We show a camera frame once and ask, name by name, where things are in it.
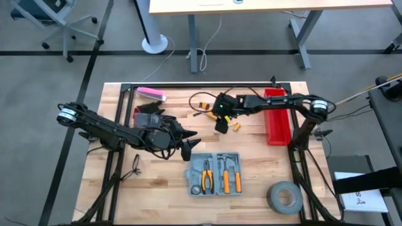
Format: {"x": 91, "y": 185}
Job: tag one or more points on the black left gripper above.
{"x": 163, "y": 138}

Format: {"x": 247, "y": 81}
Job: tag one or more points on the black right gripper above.
{"x": 229, "y": 105}

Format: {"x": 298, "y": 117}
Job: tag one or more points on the small yellow black tool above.
{"x": 204, "y": 105}

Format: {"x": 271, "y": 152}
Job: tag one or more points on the grey plastic tool case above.
{"x": 215, "y": 157}

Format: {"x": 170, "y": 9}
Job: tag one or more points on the pink box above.
{"x": 150, "y": 93}

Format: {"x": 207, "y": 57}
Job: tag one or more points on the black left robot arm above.
{"x": 103, "y": 127}

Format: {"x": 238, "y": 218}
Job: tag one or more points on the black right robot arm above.
{"x": 282, "y": 102}

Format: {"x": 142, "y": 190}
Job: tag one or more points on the grey work glove black fingers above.
{"x": 147, "y": 119}

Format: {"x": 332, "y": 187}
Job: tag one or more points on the white cylindrical container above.
{"x": 163, "y": 97}

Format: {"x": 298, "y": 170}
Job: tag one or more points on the red plastic bin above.
{"x": 276, "y": 125}

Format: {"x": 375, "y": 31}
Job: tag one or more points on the white flat device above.
{"x": 210, "y": 2}

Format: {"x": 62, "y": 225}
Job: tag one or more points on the wooden desk top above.
{"x": 267, "y": 6}

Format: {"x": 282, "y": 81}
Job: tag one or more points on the grey pillar with round base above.
{"x": 150, "y": 25}

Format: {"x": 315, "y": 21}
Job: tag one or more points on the black equipment cart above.
{"x": 386, "y": 125}

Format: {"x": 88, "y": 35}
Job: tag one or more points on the yellow white pole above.
{"x": 386, "y": 82}

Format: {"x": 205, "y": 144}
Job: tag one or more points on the white paper sheet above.
{"x": 361, "y": 197}

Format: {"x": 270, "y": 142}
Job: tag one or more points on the black round knob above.
{"x": 392, "y": 91}

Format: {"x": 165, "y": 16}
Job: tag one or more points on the grey office chair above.
{"x": 63, "y": 22}

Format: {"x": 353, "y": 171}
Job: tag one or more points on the grey desk leg black foot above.
{"x": 394, "y": 45}

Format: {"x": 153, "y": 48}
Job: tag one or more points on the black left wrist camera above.
{"x": 186, "y": 153}

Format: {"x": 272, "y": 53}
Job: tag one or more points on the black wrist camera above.
{"x": 186, "y": 153}
{"x": 221, "y": 125}

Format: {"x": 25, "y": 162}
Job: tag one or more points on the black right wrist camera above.
{"x": 221, "y": 125}

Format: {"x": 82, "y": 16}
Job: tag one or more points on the grey duct tape roll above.
{"x": 273, "y": 201}

